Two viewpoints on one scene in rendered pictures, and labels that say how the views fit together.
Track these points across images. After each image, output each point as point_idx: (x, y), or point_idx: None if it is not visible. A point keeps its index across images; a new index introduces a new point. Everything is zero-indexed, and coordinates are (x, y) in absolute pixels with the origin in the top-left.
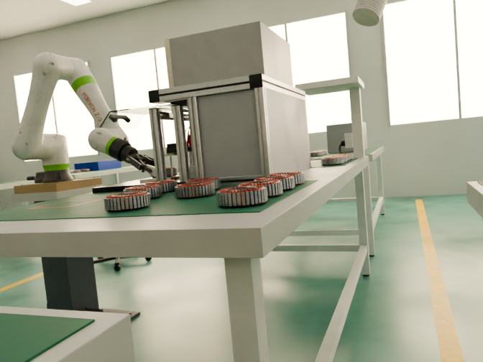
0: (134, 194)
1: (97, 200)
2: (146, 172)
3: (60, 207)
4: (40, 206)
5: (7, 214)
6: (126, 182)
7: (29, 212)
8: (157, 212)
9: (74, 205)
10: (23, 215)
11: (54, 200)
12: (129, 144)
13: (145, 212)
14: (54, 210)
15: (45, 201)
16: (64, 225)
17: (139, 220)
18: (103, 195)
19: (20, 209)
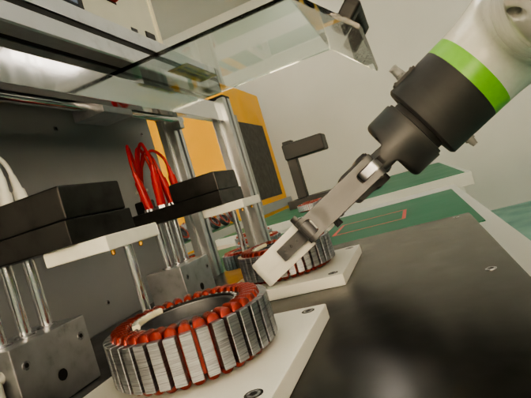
0: (243, 234)
1: (338, 234)
2: (330, 229)
3: (355, 222)
4: (402, 212)
5: (393, 208)
6: (486, 242)
7: (367, 215)
8: (227, 249)
9: (340, 227)
10: (356, 215)
11: (459, 208)
12: (392, 95)
13: (235, 246)
14: (345, 222)
15: (464, 204)
16: (281, 231)
17: (233, 245)
18: (367, 235)
19: (416, 206)
